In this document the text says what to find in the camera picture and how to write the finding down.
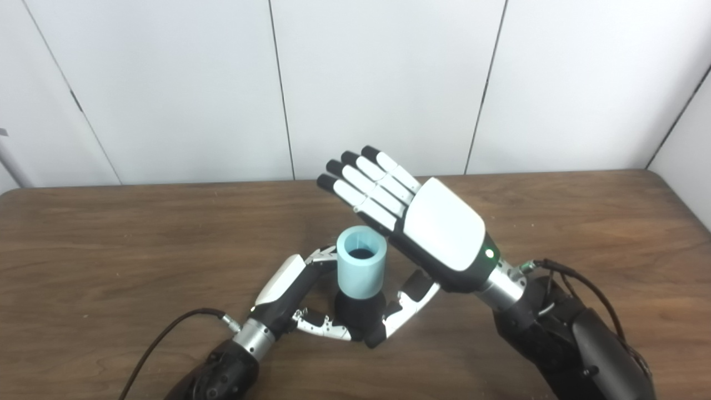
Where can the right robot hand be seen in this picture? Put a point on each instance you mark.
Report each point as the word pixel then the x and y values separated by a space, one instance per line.
pixel 439 228

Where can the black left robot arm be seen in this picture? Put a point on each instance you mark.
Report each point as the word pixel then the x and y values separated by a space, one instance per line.
pixel 219 369

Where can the light blue cylinder cup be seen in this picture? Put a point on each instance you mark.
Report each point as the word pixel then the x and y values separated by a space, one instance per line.
pixel 361 266

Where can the black funnel-shaped nozzle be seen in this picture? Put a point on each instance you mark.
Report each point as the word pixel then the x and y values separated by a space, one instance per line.
pixel 358 316

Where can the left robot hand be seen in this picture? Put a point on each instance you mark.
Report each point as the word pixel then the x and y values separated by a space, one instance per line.
pixel 283 291

